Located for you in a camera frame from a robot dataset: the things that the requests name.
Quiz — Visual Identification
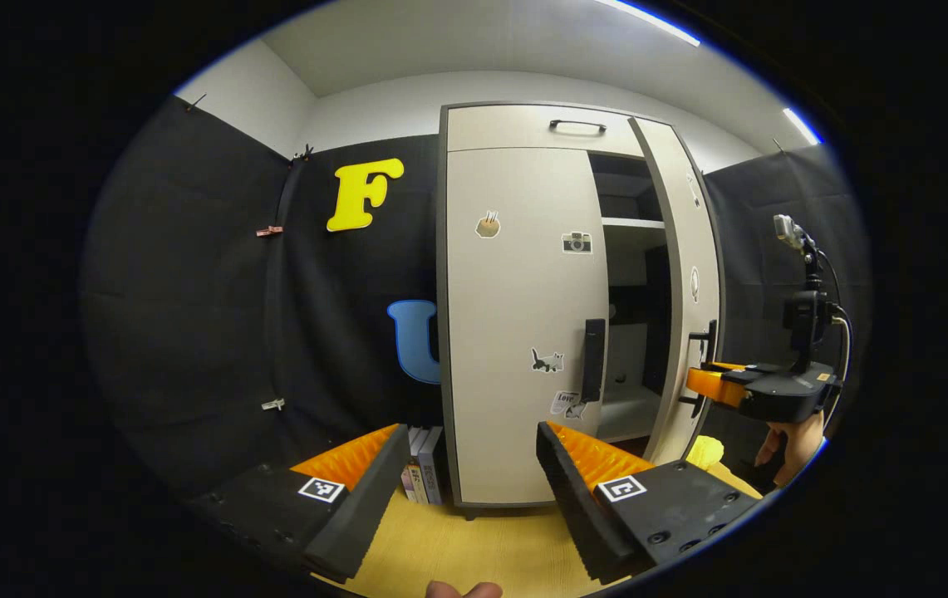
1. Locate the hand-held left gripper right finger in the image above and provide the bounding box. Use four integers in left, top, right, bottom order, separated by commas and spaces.
536, 421, 765, 585

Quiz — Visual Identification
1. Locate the cherry sticker shoe cabinet door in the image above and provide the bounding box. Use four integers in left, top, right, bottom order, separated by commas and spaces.
630, 116, 724, 466

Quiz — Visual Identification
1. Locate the camera sticker shoe cabinet door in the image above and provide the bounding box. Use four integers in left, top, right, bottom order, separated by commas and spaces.
446, 148, 610, 505

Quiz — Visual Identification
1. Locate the beige cabinet top drawer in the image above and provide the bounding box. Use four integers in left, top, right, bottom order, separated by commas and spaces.
446, 105, 645, 154

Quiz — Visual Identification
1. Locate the yellow crumpled object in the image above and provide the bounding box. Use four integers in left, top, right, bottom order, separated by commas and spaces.
685, 434, 725, 468

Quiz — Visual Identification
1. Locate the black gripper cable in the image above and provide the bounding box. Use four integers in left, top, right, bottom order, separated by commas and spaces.
823, 249, 854, 429

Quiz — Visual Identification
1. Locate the black backdrop cloth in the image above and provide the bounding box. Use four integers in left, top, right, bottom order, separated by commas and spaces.
83, 96, 869, 499

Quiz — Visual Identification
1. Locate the black door handle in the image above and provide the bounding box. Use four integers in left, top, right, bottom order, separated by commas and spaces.
680, 320, 720, 418
580, 319, 607, 405

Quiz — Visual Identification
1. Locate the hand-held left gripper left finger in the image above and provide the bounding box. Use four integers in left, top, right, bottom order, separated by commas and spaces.
191, 424, 410, 584

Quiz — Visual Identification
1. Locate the short ceiling light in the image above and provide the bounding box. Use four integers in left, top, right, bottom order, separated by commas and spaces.
781, 108, 822, 146

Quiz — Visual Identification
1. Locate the beige double-door shoe cabinet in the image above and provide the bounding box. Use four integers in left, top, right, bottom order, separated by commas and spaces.
438, 101, 728, 509

